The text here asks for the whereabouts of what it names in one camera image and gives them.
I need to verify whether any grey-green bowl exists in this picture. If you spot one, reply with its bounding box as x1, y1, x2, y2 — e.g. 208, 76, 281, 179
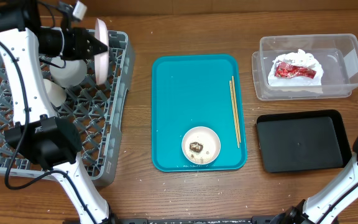
50, 60, 87, 88

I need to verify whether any white round plate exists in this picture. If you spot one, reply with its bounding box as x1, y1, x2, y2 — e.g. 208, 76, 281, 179
94, 19, 109, 85

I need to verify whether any white paper cup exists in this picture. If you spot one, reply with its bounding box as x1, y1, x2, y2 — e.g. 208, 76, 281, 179
44, 79, 67, 108

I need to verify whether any pink bowl with leftovers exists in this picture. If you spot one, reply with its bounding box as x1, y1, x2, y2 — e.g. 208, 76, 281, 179
181, 126, 221, 166

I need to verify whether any red foil snack wrapper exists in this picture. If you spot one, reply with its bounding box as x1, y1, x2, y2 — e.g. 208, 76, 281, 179
275, 62, 316, 78

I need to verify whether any large white napkin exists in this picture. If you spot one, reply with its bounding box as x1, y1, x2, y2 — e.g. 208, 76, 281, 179
267, 49, 324, 87

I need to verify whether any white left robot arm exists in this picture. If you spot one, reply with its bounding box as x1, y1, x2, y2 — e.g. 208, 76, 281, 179
0, 1, 114, 223

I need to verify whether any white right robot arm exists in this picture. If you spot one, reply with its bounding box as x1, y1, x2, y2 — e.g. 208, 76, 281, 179
270, 137, 358, 224

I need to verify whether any grey dishwasher rack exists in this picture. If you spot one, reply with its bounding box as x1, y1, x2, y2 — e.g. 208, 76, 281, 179
0, 30, 135, 187

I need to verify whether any clear plastic waste bin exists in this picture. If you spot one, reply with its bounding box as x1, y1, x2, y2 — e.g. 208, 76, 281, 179
252, 33, 358, 101

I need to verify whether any teal serving tray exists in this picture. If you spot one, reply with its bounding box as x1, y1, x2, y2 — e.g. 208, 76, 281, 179
151, 54, 247, 172

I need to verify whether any brown food leftover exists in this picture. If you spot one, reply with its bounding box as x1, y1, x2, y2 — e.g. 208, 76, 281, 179
189, 142, 203, 153

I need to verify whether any black rectangular tray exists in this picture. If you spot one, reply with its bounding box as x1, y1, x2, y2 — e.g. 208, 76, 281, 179
256, 110, 352, 173

